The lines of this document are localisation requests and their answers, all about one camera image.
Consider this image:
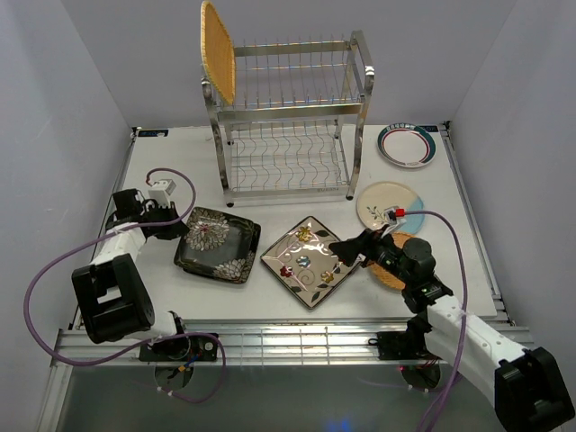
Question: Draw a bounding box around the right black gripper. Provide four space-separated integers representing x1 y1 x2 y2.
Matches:
328 224 413 285

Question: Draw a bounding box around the black floral square plate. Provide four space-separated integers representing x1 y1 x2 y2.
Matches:
174 207 261 284

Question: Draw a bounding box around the square woven bamboo plate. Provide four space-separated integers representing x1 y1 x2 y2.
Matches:
200 1 236 105

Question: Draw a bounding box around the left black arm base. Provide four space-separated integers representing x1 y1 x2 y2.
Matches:
138 333 219 364

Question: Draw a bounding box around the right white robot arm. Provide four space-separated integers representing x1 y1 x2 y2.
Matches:
329 229 575 431

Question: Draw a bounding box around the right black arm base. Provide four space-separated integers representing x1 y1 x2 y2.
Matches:
368 330 432 360

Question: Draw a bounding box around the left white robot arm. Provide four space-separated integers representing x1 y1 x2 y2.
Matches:
71 180 191 360

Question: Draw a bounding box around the steel two-tier dish rack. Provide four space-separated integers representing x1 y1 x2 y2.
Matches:
201 30 375 207

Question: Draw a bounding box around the round woven bamboo plate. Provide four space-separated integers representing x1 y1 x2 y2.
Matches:
367 231 414 292

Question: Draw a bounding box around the cream and blue round plate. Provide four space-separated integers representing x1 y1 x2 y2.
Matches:
356 181 424 230

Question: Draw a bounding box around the beige floral square plate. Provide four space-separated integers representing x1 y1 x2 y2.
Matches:
260 216 360 310

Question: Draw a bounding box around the left blue table label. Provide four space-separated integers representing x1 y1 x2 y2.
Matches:
138 130 168 138

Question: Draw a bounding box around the blue table label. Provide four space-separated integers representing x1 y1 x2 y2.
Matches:
419 125 438 132
138 130 168 138

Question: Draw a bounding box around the white plate teal red rim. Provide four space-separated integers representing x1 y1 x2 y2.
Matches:
377 122 437 169

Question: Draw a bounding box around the right blue table label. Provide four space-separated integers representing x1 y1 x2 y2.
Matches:
419 125 438 132

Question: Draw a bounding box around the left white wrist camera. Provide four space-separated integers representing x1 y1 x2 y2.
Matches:
148 179 176 208

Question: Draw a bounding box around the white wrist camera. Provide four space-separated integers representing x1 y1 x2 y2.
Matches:
148 179 176 208
382 206 406 230

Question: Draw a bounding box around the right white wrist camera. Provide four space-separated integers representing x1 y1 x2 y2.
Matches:
382 206 406 230

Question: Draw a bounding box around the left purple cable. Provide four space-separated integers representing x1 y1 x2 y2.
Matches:
22 167 228 404

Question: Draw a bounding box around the aluminium front rail frame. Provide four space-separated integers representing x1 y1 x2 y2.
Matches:
38 326 562 432

